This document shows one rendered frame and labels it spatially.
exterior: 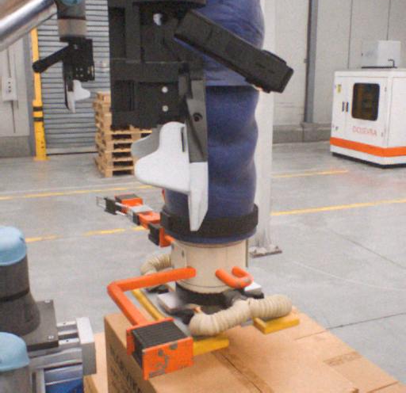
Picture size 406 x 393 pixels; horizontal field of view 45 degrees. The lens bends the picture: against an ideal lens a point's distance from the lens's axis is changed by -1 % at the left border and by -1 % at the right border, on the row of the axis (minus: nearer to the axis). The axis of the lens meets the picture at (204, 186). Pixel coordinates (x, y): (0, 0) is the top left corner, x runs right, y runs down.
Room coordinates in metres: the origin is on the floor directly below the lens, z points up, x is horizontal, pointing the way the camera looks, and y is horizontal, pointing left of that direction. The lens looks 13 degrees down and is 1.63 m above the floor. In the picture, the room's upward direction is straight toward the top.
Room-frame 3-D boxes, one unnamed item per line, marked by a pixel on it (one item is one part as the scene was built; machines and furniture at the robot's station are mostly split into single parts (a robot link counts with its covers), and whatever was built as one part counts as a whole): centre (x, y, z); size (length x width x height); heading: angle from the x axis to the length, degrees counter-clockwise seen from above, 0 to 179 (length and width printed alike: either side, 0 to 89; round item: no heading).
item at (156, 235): (1.33, 0.10, 1.18); 0.10 x 0.08 x 0.06; 118
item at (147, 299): (1.07, 0.07, 1.08); 0.34 x 0.10 x 0.05; 28
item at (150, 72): (0.46, 0.04, 1.64); 0.09 x 0.08 x 0.12; 100
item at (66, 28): (1.38, 0.36, 1.74); 0.08 x 0.08 x 0.05
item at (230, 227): (1.11, -0.01, 1.30); 0.23 x 0.23 x 0.04
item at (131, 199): (1.65, 0.26, 1.18); 0.08 x 0.07 x 0.05; 28
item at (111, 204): (1.57, 0.29, 1.18); 0.31 x 0.03 x 0.05; 41
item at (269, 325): (1.16, -0.10, 1.08); 0.34 x 0.10 x 0.05; 28
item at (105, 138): (8.42, 1.30, 0.65); 1.29 x 1.10 x 1.31; 20
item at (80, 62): (1.38, 0.35, 1.66); 0.09 x 0.08 x 0.12; 110
